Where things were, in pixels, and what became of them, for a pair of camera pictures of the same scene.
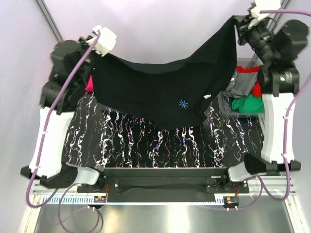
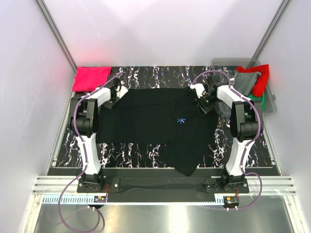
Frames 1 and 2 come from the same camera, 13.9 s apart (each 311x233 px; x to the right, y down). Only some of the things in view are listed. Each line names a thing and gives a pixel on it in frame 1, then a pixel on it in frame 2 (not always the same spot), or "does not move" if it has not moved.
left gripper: [83, 45] -> [109, 106]
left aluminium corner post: [49, 19] does not move
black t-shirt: [165, 96] -> [171, 116]
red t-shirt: [256, 90] does not move
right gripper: [243, 31] -> [202, 108]
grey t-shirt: [241, 85] does not move
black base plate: [198, 185] does not move
